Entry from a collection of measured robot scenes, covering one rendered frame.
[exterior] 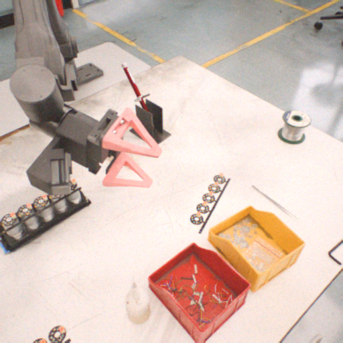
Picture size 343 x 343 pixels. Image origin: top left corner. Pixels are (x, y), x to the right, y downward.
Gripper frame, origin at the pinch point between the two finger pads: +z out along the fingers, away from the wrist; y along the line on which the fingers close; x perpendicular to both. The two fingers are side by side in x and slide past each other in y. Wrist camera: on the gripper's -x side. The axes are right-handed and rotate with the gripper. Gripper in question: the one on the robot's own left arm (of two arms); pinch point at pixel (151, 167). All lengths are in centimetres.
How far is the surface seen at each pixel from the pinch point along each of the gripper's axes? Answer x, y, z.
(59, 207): -8.0, -13.4, -12.2
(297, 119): 34.1, -10.4, 21.2
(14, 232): -15.4, -12.7, -15.7
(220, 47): 196, -132, -21
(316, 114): 142, -102, 55
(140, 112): 19.4, -14.4, -10.4
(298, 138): 31.3, -12.6, 23.5
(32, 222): -12.6, -12.8, -14.3
